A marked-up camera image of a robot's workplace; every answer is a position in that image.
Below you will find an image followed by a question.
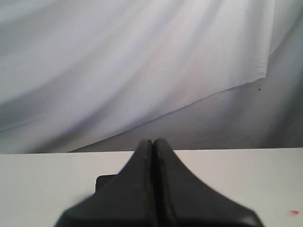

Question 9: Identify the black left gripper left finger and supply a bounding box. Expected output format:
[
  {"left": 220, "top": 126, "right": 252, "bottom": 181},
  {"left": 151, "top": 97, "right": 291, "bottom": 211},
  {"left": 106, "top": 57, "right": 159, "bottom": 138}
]
[{"left": 56, "top": 140, "right": 154, "bottom": 227}]

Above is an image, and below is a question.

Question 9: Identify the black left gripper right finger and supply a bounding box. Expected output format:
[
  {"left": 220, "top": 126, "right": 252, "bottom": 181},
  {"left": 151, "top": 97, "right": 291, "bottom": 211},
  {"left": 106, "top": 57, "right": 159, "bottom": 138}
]
[{"left": 153, "top": 139, "right": 262, "bottom": 227}]

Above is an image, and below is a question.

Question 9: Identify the black plastic carry case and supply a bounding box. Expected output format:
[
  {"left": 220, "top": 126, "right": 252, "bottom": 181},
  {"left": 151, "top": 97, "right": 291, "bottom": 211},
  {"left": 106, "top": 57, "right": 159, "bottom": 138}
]
[{"left": 95, "top": 175, "right": 116, "bottom": 193}]

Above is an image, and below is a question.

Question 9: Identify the white backdrop cloth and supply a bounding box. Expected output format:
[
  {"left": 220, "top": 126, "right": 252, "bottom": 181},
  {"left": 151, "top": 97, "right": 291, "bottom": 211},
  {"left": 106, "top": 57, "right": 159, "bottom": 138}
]
[{"left": 0, "top": 0, "right": 303, "bottom": 154}]

